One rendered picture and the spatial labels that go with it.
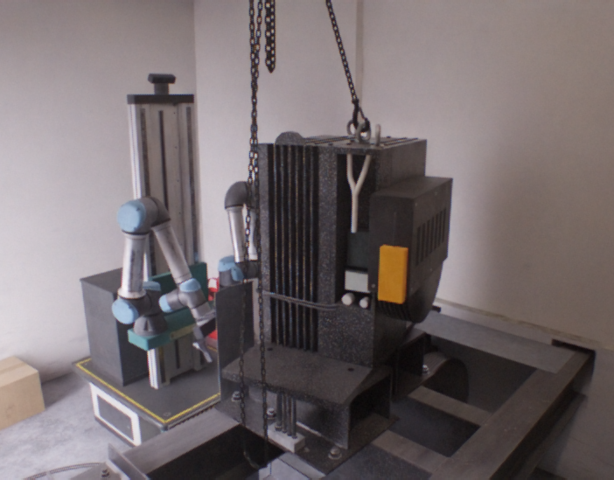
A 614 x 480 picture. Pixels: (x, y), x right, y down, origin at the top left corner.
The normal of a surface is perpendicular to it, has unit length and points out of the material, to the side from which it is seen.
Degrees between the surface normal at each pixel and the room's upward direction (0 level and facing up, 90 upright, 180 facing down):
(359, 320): 90
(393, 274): 90
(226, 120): 90
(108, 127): 90
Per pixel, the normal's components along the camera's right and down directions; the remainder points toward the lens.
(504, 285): -0.68, 0.19
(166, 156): 0.77, 0.16
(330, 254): -0.47, 0.22
